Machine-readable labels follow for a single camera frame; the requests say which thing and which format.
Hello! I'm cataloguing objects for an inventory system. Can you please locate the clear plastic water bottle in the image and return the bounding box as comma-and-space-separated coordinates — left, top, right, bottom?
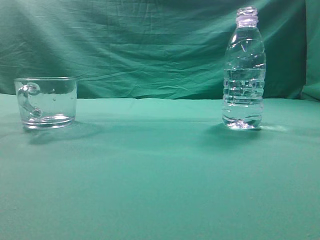
222, 6, 267, 130

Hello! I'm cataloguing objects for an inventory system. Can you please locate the green tablecloth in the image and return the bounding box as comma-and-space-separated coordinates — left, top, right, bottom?
0, 94, 320, 240

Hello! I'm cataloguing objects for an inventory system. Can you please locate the green cloth backdrop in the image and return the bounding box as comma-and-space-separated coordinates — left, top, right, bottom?
0, 0, 320, 100

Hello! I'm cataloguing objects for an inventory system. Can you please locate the clear glass mug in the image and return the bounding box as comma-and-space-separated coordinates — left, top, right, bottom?
14, 77, 78, 130

